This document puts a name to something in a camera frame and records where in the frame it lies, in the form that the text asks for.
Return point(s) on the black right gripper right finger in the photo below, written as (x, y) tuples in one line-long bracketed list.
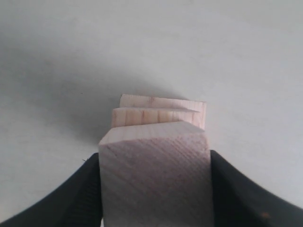
[(240, 202)]

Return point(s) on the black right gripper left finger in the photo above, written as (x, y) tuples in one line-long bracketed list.
[(75, 203)]

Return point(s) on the second largest wooden cube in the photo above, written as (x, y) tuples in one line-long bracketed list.
[(129, 116)]

